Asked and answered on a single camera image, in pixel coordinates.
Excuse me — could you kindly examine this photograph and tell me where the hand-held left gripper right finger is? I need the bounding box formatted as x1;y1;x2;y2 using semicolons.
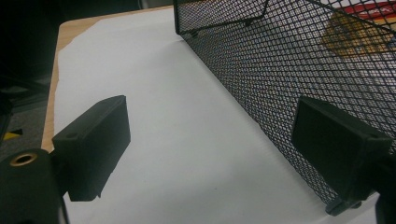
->
290;95;394;203

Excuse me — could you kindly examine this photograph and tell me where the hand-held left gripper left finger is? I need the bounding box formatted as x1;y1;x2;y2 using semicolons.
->
51;94;132;203

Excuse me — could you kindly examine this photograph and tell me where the yellow floor tape mark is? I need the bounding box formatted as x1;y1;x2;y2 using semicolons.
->
3;128;23;142

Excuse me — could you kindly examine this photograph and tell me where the white paper sheet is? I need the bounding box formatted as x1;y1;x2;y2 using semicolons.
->
53;7;381;224

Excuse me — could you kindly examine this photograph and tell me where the brown item inside basket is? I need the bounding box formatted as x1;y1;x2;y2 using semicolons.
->
320;1;396;59

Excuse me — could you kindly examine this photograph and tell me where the black wire mesh basket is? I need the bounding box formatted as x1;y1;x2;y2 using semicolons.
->
173;0;396;217

